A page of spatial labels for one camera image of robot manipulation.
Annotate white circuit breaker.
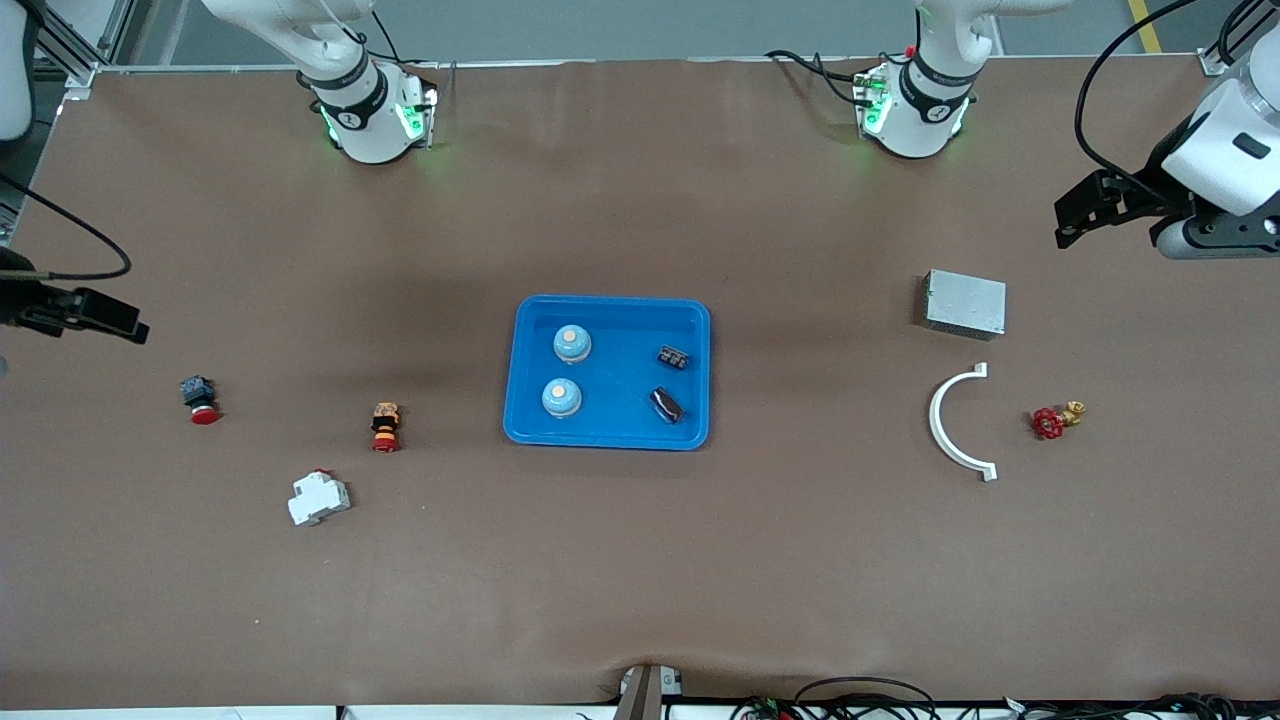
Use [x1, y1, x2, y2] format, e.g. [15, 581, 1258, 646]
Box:
[287, 468, 352, 528]

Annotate black left base cables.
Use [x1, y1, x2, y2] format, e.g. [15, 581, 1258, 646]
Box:
[765, 48, 881, 109]

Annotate white curved plastic bracket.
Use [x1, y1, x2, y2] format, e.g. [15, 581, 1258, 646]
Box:
[928, 362, 999, 483]

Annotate black cable bundle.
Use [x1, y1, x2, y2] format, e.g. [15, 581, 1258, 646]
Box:
[1000, 692, 1280, 720]

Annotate red handle brass valve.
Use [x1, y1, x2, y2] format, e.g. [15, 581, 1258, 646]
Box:
[1032, 400, 1087, 441]

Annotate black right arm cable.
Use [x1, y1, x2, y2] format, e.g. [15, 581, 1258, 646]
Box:
[0, 172, 133, 283]

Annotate black right base cable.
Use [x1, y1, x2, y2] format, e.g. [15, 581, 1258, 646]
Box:
[368, 5, 441, 71]

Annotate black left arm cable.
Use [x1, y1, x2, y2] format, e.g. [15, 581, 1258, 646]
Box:
[1073, 0, 1211, 208]

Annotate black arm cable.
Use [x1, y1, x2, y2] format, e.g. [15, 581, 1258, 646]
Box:
[0, 172, 133, 283]
[1073, 0, 1211, 208]

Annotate blue plastic tray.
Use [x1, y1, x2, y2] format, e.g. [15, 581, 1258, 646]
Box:
[503, 294, 712, 452]

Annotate aluminium frame rail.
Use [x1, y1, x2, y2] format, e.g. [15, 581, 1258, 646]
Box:
[1198, 0, 1280, 77]
[35, 0, 136, 101]

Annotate black cable loop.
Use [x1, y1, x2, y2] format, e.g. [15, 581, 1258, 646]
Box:
[793, 677, 938, 720]

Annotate grey metal box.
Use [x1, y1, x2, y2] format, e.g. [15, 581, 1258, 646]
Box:
[922, 269, 1008, 341]

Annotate red emergency stop button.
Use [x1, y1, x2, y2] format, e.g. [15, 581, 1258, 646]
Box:
[180, 375, 222, 426]

